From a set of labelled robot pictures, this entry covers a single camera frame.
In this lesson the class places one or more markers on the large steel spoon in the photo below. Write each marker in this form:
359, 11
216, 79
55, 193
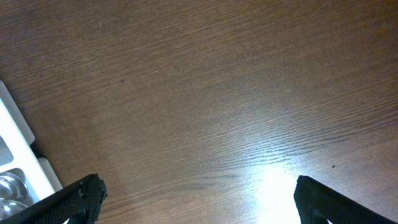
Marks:
10, 207
12, 188

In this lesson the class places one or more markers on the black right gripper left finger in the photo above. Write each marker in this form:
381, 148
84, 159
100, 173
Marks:
80, 202

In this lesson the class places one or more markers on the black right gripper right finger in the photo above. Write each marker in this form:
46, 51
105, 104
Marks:
317, 203

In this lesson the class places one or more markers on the white plastic cutlery tray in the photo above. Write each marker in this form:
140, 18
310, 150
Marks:
18, 157

